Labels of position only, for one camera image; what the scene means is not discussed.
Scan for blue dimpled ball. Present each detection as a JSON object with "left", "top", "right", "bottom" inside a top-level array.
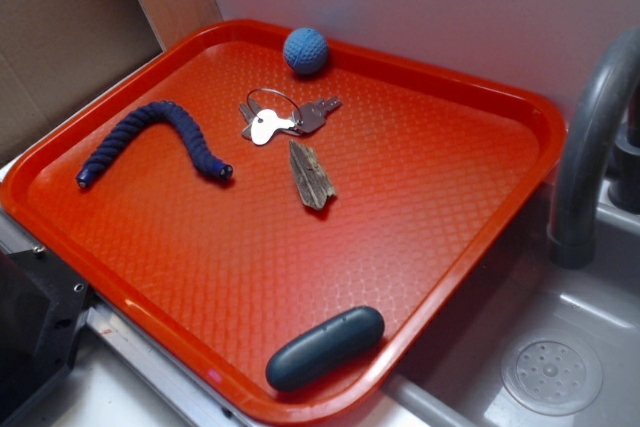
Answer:
[{"left": 283, "top": 27, "right": 329, "bottom": 75}]

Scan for dark green plastic pickle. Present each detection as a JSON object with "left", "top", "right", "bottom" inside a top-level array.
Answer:
[{"left": 265, "top": 306, "right": 385, "bottom": 392}]

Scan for blue braided rope piece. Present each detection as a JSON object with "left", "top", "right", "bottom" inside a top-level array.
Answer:
[{"left": 75, "top": 100, "right": 235, "bottom": 190}]

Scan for black metal bracket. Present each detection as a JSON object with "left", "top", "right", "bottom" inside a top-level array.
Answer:
[{"left": 1, "top": 250, "right": 90, "bottom": 426}]

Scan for grey toy faucet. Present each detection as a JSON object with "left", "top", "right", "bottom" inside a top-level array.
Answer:
[{"left": 547, "top": 27, "right": 639, "bottom": 269}]

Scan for orange plastic tray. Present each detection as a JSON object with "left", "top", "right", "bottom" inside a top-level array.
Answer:
[{"left": 1, "top": 20, "right": 566, "bottom": 425}]

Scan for silver keys on ring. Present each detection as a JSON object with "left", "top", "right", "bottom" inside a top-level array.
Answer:
[{"left": 239, "top": 87, "right": 342, "bottom": 146}]

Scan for brown cardboard panel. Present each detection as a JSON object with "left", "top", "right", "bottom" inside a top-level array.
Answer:
[{"left": 1, "top": 0, "right": 221, "bottom": 164}]

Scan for grey toy sink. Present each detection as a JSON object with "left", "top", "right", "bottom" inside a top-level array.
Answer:
[{"left": 384, "top": 188, "right": 639, "bottom": 426}]

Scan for grey wood chip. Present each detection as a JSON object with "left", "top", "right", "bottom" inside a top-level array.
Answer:
[{"left": 289, "top": 140, "right": 337, "bottom": 211}]

